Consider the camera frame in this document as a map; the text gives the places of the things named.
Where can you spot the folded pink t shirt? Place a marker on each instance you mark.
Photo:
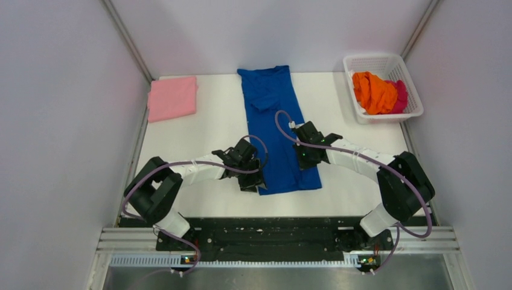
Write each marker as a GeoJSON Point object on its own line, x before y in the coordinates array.
{"type": "Point", "coordinates": [172, 98]}

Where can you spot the orange t shirt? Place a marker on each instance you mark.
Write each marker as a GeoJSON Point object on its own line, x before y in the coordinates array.
{"type": "Point", "coordinates": [375, 95]}

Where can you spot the blue printed t shirt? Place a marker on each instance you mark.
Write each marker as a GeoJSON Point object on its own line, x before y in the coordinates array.
{"type": "Point", "coordinates": [265, 92]}

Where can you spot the aluminium rail frame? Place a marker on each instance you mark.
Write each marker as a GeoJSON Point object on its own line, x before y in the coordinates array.
{"type": "Point", "coordinates": [435, 262]}

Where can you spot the white slotted cable duct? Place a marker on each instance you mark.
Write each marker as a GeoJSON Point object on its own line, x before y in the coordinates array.
{"type": "Point", "coordinates": [177, 261]}

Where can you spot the white plastic laundry basket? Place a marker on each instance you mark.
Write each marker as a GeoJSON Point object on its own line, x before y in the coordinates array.
{"type": "Point", "coordinates": [387, 67]}

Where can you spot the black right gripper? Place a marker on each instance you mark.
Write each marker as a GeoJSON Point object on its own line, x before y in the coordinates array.
{"type": "Point", "coordinates": [302, 164]}

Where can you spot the magenta t shirt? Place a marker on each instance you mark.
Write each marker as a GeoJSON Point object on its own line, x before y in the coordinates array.
{"type": "Point", "coordinates": [402, 97]}

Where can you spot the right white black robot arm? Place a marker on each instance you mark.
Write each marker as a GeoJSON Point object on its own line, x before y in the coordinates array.
{"type": "Point", "coordinates": [402, 182]}

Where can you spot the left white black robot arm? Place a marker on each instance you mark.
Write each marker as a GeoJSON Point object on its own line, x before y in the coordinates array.
{"type": "Point", "coordinates": [151, 194]}

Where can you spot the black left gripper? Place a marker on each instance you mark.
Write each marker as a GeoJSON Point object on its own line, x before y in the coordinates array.
{"type": "Point", "coordinates": [249, 185]}

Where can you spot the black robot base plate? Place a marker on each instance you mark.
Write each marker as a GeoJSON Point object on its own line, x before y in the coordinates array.
{"type": "Point", "coordinates": [276, 239]}

